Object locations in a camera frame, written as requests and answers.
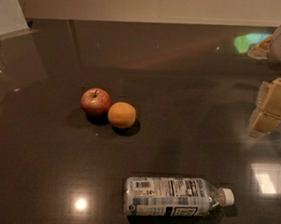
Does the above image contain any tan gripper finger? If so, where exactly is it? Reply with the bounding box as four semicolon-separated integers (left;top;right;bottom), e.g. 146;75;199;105
247;35;272;60
247;77;281;138

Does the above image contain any clear plastic water bottle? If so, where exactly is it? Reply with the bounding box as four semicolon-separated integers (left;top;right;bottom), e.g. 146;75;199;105
123;176;235;217

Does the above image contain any orange fruit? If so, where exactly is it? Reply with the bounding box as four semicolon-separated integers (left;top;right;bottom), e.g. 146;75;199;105
107;102;136;129

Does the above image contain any red apple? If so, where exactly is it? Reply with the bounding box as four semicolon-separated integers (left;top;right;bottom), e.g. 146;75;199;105
80;88;111;118

